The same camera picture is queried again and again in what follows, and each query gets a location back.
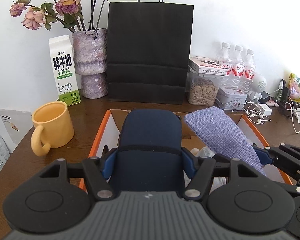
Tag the white round robot toy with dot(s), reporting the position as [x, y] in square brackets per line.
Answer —
[258, 86]

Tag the white charger adapter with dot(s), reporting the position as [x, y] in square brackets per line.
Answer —
[265, 110]

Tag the white tin box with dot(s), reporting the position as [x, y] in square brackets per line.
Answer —
[231, 99]

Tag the white wired earphones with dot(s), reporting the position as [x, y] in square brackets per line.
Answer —
[254, 113]

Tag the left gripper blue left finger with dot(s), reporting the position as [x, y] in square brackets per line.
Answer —
[97, 168]

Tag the yellow ceramic mug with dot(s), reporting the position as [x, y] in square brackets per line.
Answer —
[53, 127]

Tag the black paper shopping bag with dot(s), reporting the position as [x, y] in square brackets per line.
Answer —
[148, 48]

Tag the water bottle left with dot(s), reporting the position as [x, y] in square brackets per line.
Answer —
[223, 59]

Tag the white packet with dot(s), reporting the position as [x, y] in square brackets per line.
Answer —
[203, 153]

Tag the clear seed container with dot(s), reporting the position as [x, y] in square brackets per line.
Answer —
[202, 89]

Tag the water bottle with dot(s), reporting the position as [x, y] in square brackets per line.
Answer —
[223, 59]
[237, 68]
[249, 70]

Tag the white milk carton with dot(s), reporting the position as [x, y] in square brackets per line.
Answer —
[63, 68]

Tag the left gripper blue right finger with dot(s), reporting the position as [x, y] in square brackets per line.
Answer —
[197, 167]

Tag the purple textured vase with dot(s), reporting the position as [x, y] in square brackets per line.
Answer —
[90, 57]

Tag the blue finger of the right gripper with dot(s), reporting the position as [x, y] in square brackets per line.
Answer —
[264, 155]

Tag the navy blue zip pouch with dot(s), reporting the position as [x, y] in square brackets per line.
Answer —
[139, 168]

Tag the colourful snack packet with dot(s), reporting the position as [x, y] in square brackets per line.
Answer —
[294, 87]

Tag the water bottle right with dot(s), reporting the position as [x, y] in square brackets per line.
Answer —
[249, 70]

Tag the red cardboard box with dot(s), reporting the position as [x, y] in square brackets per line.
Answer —
[159, 131]

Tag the water bottle middle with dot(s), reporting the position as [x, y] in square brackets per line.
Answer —
[237, 68]

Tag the dried pink roses bouquet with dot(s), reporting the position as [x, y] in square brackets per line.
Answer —
[66, 12]

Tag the purple fabric pouch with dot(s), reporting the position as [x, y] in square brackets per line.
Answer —
[221, 135]

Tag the flat box on container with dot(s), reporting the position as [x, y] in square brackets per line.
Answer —
[204, 65]

